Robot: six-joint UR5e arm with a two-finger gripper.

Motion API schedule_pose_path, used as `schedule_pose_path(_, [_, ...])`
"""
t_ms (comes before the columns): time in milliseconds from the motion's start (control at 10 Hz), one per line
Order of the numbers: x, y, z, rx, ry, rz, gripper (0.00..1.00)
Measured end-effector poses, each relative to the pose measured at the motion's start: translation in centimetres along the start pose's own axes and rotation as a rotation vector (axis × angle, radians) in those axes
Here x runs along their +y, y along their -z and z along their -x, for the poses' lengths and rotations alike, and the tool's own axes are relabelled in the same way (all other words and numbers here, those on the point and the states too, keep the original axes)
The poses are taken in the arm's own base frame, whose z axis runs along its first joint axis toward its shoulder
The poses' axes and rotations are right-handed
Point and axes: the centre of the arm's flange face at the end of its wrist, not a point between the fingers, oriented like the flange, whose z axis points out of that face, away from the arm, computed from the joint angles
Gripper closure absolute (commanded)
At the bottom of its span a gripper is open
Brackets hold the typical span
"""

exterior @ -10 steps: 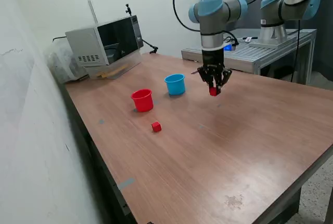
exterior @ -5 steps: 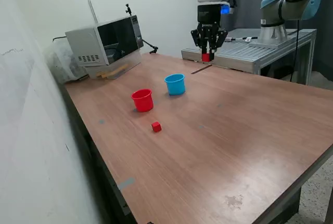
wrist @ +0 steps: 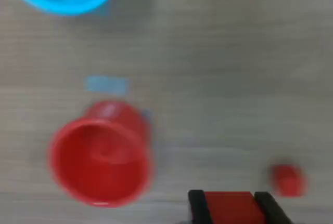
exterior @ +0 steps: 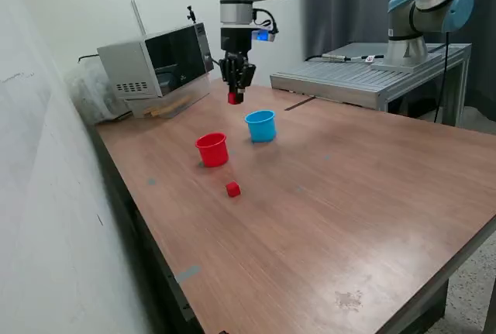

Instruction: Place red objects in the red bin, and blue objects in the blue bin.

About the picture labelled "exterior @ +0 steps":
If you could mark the thin white rod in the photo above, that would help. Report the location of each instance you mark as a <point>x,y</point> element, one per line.
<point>138,18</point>

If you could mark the red cup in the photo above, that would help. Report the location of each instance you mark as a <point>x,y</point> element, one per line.
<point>212,153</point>

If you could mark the blue cup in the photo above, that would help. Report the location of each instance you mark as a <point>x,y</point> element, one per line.
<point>261,130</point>

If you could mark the dark grey curtain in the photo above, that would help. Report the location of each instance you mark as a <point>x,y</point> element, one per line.
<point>348,24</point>

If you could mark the silver microwave oven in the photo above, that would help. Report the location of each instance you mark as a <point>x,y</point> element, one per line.
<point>128,63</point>

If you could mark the aluminium profile table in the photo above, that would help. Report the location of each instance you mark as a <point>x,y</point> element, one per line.
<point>348,78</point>

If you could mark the long grey tape strip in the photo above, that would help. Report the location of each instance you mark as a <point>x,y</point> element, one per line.
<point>188,274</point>

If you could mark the aluminium robot mounting plate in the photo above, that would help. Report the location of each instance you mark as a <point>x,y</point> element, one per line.
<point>381,66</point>

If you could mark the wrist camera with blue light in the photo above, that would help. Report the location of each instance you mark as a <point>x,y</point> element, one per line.
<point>263,35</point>

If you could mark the red cube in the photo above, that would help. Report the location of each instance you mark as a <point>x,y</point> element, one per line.
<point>233,189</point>
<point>232,98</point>

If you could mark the dark narrow strip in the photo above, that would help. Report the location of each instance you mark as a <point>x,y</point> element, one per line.
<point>298,104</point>

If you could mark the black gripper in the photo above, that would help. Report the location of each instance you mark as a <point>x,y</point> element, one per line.
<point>236,43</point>

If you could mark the small black camera mount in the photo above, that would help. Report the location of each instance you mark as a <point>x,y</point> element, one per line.
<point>190,14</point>

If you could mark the white warning label tag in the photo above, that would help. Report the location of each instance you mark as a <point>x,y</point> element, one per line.
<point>370,58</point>

